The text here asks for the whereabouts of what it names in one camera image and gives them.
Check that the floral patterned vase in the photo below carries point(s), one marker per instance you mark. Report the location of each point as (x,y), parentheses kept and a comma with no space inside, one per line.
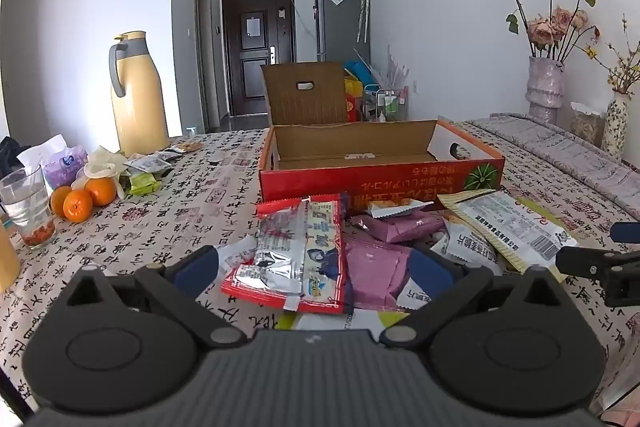
(615,127)

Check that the purple tissue pack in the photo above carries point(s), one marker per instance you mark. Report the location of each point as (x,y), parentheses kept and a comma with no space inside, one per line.
(65,167)

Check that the small green packet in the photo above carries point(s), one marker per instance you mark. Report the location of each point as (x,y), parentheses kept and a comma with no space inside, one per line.
(144,183)

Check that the large white yellow snack packet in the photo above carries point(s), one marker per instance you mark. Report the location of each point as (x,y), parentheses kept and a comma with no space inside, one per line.
(505,217)

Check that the small white sachet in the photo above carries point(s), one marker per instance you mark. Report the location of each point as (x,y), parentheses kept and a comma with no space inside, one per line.
(147,163)

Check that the small brown snack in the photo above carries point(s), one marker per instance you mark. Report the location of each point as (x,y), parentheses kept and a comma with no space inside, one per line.
(190,147)

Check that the white folded umbrella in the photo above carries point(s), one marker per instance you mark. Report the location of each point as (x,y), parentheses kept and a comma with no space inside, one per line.
(364,7)

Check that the pink textured vase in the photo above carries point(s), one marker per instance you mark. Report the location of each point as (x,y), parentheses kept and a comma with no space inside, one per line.
(545,87)

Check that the dark brown entrance door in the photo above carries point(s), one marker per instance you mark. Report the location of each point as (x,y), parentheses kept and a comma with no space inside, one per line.
(255,52)

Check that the yellow plastic container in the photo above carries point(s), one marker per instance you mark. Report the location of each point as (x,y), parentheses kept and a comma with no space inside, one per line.
(352,86)

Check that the pink snack packet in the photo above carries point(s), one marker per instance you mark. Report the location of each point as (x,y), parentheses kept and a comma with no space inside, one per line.
(372,272)

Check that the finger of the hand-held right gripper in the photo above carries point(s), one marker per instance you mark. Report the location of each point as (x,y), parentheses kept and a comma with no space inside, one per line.
(625,232)
(580,262)

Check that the white dried grass bunch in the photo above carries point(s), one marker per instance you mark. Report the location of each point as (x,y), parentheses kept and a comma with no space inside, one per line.
(395,67)

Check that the yellow flower twigs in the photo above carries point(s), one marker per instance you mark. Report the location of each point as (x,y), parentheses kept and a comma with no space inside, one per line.
(625,67)

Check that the white tissue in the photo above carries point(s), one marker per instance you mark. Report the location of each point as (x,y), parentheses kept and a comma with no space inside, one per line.
(42,149)

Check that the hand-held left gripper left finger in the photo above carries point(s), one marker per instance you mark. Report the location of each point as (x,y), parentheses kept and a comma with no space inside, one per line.
(197,267)

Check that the cream plastic bag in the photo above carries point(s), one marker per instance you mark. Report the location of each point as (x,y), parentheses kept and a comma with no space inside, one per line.
(102,162)

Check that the yellow thermos jug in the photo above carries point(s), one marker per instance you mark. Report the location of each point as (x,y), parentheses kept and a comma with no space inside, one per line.
(140,107)

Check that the clear drinking glass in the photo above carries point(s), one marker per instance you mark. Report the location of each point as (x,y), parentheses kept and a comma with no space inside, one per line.
(25,207)

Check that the black bag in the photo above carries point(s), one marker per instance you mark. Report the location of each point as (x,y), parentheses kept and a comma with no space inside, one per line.
(10,154)

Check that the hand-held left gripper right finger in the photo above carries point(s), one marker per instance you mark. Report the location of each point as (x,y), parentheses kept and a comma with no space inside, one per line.
(430,274)

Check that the small orange white snack packet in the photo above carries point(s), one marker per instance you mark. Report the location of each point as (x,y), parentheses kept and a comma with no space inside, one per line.
(395,207)

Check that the dried pink roses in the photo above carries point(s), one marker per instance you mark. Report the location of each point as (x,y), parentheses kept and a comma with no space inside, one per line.
(555,24)

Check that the grey patterned cloth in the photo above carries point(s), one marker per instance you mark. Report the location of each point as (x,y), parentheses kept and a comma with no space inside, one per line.
(550,152)

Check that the orange fruit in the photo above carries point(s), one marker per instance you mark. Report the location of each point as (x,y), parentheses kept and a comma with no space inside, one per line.
(101,191)
(78,207)
(59,202)

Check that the side room door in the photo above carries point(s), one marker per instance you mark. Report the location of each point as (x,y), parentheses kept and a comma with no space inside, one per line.
(205,57)

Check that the silver red snack packet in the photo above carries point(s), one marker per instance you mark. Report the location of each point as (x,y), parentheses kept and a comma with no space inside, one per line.
(280,247)

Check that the red gift box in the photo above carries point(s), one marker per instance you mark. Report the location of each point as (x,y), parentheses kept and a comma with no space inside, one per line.
(353,107)

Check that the red cartoon snack packet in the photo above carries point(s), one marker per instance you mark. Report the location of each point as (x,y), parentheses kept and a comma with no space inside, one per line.
(325,267)

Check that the red cardboard box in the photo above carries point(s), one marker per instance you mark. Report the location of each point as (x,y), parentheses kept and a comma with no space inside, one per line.
(350,179)

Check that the grey refrigerator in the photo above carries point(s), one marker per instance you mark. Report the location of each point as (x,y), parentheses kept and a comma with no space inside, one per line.
(340,27)

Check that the yellow cup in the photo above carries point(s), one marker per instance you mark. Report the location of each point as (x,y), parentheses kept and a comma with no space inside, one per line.
(7,257)

